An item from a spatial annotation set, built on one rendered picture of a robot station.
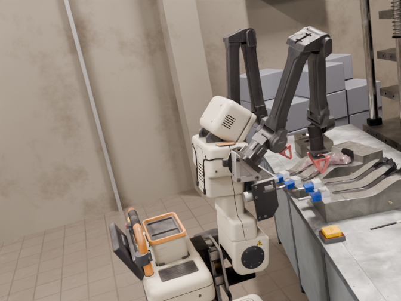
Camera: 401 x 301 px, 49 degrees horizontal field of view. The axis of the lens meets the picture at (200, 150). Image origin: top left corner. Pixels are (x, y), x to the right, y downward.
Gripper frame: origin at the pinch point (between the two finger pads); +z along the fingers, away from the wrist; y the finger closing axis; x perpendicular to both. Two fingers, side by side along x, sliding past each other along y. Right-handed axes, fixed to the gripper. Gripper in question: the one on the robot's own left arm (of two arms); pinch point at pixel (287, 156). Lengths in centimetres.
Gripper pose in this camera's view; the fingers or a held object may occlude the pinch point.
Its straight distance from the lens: 219.4
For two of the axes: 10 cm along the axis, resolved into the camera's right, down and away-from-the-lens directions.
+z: 5.9, 7.3, 3.5
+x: -7.6, 6.5, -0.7
